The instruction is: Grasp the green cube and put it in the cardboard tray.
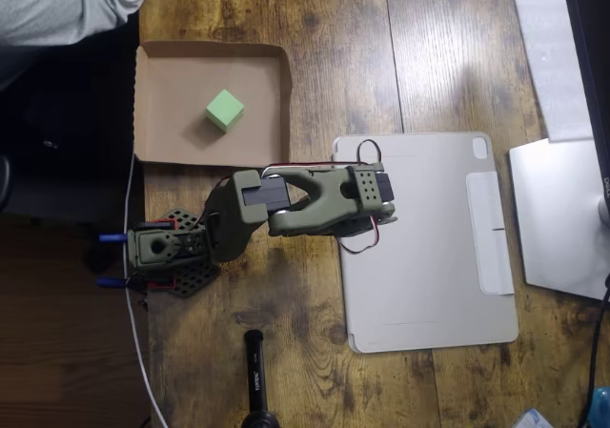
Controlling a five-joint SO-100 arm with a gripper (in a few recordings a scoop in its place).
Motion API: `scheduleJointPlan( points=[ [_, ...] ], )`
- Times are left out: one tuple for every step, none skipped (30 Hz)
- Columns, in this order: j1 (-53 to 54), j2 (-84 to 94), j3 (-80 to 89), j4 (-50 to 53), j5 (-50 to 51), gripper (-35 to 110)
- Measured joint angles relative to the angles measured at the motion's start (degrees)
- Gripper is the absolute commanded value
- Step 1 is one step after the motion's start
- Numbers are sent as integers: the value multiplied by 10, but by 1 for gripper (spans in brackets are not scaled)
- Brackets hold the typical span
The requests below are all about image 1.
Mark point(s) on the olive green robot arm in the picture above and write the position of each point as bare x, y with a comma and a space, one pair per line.
333, 204

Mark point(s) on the person in grey shirt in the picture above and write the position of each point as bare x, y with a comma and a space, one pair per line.
52, 8

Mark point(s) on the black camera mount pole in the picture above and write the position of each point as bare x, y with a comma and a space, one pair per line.
257, 380

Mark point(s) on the black Dell monitor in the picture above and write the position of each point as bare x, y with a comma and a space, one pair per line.
588, 42

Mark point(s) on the silver monitor stand base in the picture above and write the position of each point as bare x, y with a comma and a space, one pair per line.
557, 218

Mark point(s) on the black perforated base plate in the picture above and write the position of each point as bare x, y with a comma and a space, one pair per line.
193, 280

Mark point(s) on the brown cardboard tray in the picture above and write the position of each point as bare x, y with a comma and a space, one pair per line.
171, 128

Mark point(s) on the black chair armrest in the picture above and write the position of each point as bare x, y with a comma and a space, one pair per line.
4, 180

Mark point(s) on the beige tablet folio case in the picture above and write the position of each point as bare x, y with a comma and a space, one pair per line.
419, 294

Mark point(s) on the light green foam cube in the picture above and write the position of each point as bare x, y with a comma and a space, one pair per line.
224, 111

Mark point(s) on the white foam sheet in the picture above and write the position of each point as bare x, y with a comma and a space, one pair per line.
548, 42

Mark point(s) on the dark olive gripper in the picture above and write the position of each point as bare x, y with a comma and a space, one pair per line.
354, 228

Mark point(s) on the blue round object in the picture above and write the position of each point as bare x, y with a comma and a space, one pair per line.
601, 406

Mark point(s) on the white blue packet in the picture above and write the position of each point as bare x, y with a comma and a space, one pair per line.
534, 420

